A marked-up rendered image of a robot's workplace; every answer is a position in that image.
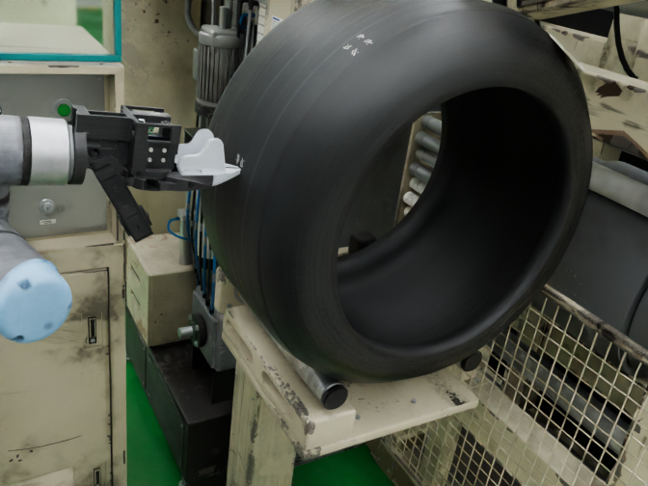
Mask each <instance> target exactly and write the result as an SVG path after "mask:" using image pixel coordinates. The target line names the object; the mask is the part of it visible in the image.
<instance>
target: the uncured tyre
mask: <svg viewBox="0 0 648 486"><path fill-rule="evenodd" d="M333 1H336V2H339V3H341V4H344V5H347V6H350V7H348V8H347V7H344V6H341V5H339V4H336V3H333V2H330V1H327V0H315V1H313V2H311V3H309V4H307V5H306V6H304V7H303V8H301V9H299V10H298V11H296V12H294V13H293V14H291V15H290V16H288V17H287V18H286V19H284V20H283V21H282V22H280V23H279V24H278V25H277V26H276V27H274V28H273V29H272V30H271V31H270V32H269V33H268V34H267V35H266V36H265V37H264V38H263V39H262V40H261V41H260V42H259V43H258V44H257V45H256V46H255V47H254V48H253V49H252V50H251V52H250V53H249V54H248V55H247V57H246V58H245V59H244V60H243V62H242V63H241V64H240V66H239V67H238V69H237V70H236V72H235V73H234V75H233V76H232V78H231V79H230V81H229V82H228V84H227V86H226V88H225V90H224V92H223V94H222V95H221V98H220V100H219V102H218V104H217V106H216V109H215V111H214V114H213V116H212V119H211V122H210V125H209V127H208V130H210V131H211V132H212V133H213V136H214V138H218V139H220V140H221V141H222V142H223V145H224V155H225V163H226V164H230V165H233V161H234V158H235V155H236V153H237V150H238V148H240V149H241V150H242V151H244V152H245V153H246V154H247V155H248V157H247V159H246V162H245V165H244V169H243V172H242V174H240V175H237V176H235V177H233V178H231V179H229V180H227V181H225V182H223V183H221V184H218V185H215V186H211V188H205V189H201V190H200V193H201V204H202V216H203V221H204V226H205V231H206V234H207V238H208V241H209V244H210V247H211V250H212V252H213V254H214V255H215V258H216V260H217V262H218V263H219V265H220V267H221V269H222V270H223V272H224V273H225V275H226V276H227V278H228V279H229V281H230V282H231V283H232V284H233V286H234V287H235V288H236V290H237V291H238V292H239V294H240V295H241V296H242V297H243V299H244V300H245V301H246V303H247V304H248V305H249V307H250V308H251V309H252V310H253V312H254V313H255V314H256V316H257V317H258V319H259V320H260V321H261V322H262V324H263V325H264V326H265V328H266V329H267V330H268V331H269V333H270V334H271V335H272V337H273V338H274V339H275V340H276V341H277V343H278V344H279V345H280V346H281V347H282V348H283V349H284V350H286V351H287V352H288V353H289V354H290V355H292V356H293V357H295V358H296V359H297V360H299V361H301V362H302V363H304V364H306V365H308V366H310V367H312V368H313V369H315V370H317V371H319V372H321V373H323V374H325V375H328V376H330V377H333V378H336V379H339V380H342V381H347V382H353V383H365V384H374V383H386V382H392V381H398V380H403V379H409V378H414V377H419V376H422V375H426V374H429V373H433V372H436V371H438V370H441V369H444V368H446V367H448V366H451V365H454V364H456V363H458V362H460V361H462V360H463V359H465V358H467V357H469V355H471V354H473V353H474V352H476V351H477V350H479V349H480V348H482V347H483V346H485V345H486V344H487V343H489V342H490V341H491V340H493V339H494V338H496V337H497V336H498V335H499V334H500V333H502V332H503V331H504V330H505V329H506V328H507V327H508V326H509V325H510V324H512V323H513V322H514V321H515V320H516V319H517V318H518V317H519V316H520V315H521V313H522V312H523V311H524V310H525V309H526V308H527V307H528V306H529V305H530V303H531V302H532V301H533V300H534V299H535V297H536V296H537V295H538V294H539V292H540V291H541V290H542V288H543V287H544V286H545V284H546V283H547V281H548V280H549V279H550V277H551V276H552V274H553V273H554V270H555V269H556V267H557V265H558V264H559V262H560V261H561V260H562V258H563V256H564V254H565V252H566V250H567V248H568V246H569V244H570V242H571V240H572V238H573V236H574V233H575V231H576V229H577V226H578V224H579V221H580V218H581V214H582V211H583V208H584V205H585V201H586V197H587V193H588V189H589V184H590V178H591V172H592V161H593V140H592V130H591V123H590V118H589V111H588V105H587V100H586V95H585V91H584V88H583V84H582V82H581V78H580V76H579V73H578V71H577V69H576V67H575V65H574V63H573V61H572V60H571V58H570V57H569V56H568V55H567V54H566V53H565V52H564V51H563V50H562V49H561V47H560V46H559V45H558V44H557V43H556V42H555V41H554V39H553V38H552V37H551V36H550V34H549V33H548V32H546V31H545V30H544V29H543V28H541V27H540V26H539V25H537V24H536V23H535V22H533V21H532V20H531V19H529V18H528V17H526V16H525V15H523V14H521V13H519V12H517V11H515V10H512V9H510V8H508V7H505V6H503V5H500V4H496V3H492V2H488V1H484V0H333ZM362 31H366V32H368V33H369V34H370V35H371V36H373V37H374V38H376V39H377V40H378V41H377V42H375V43H374V44H372V45H371V46H370V47H369V48H368V49H367V50H365V51H364V52H363V53H362V54H360V55H359V56H358V57H357V58H355V59H354V60H351V59H350V58H348V57H347V56H346V55H344V54H343V53H341V52H339V51H338V50H339V49H340V48H341V47H343V46H344V45H345V44H346V43H348V42H349V41H350V40H352V39H353V38H355V37H356V36H357V35H359V34H360V33H361V32H362ZM440 104H441V111H442V136H441V143H440V148H439V153H438V157H437V160H436V163H435V166H434V169H433V172H432V174H431V177H430V178H429V180H428V182H427V184H426V186H425V188H424V190H423V192H422V193H421V195H420V197H419V198H418V200H417V202H416V203H415V205H414V206H413V207H412V208H411V210H410V211H409V212H408V213H407V215H406V216H405V217H404V218H403V219H402V220H401V221H400V222H399V223H398V224H397V225H396V226H395V227H394V228H393V229H391V230H390V231H389V232H388V233H387V234H385V235H384V236H383V237H381V238H380V239H378V240H377V241H375V242H373V243H372V244H370V245H368V246H366V247H364V248H362V249H360V250H359V251H357V252H354V253H351V254H348V255H345V256H338V247H339V242H340V239H341V234H342V231H343V227H344V224H345V221H346V218H347V215H348V213H349V210H350V208H351V205H352V203H353V201H354V200H355V198H356V196H357V194H358V192H359V190H360V188H361V186H362V184H363V182H364V181H365V178H366V177H367V175H368V174H369V172H370V171H371V169H372V168H373V166H374V165H375V163H376V162H377V161H378V159H379V158H380V157H381V155H382V154H383V153H384V152H385V151H386V149H387V148H388V147H389V146H390V145H391V144H392V142H393V141H394V140H395V139H396V138H397V137H398V136H399V135H400V134H401V133H402V132H403V131H404V130H405V129H407V128H408V127H409V126H410V125H411V124H412V123H414V122H415V121H416V120H417V119H419V118H420V117H421V116H423V115H424V114H426V113H427V112H429V111H430V110H432V109H433V108H435V107H436V106H438V105H440Z"/></svg>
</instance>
